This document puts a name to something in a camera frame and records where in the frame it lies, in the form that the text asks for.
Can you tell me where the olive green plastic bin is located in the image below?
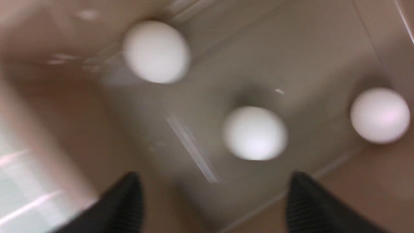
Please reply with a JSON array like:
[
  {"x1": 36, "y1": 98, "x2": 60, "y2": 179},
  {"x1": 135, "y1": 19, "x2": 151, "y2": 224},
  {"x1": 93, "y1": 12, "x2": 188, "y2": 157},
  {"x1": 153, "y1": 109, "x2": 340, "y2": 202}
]
[{"x1": 1, "y1": 0, "x2": 413, "y2": 233}]

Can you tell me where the plain white ping-pong ball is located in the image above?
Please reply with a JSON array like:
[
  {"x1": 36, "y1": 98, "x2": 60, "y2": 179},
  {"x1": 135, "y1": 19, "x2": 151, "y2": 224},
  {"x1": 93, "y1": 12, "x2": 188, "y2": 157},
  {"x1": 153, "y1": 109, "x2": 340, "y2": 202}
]
[
  {"x1": 122, "y1": 20, "x2": 191, "y2": 84},
  {"x1": 222, "y1": 106, "x2": 289, "y2": 161},
  {"x1": 350, "y1": 88, "x2": 411, "y2": 144}
]

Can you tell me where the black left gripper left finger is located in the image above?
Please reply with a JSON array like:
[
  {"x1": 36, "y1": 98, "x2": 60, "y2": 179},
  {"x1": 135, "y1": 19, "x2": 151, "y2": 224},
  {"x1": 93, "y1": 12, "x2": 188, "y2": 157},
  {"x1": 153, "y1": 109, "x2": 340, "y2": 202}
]
[{"x1": 55, "y1": 172, "x2": 143, "y2": 233}]

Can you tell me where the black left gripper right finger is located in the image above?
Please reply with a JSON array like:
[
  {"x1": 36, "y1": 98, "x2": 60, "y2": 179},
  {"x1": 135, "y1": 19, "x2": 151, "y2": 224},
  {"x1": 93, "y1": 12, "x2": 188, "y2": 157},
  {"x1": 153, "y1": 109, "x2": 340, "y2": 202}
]
[{"x1": 286, "y1": 172, "x2": 387, "y2": 233}]

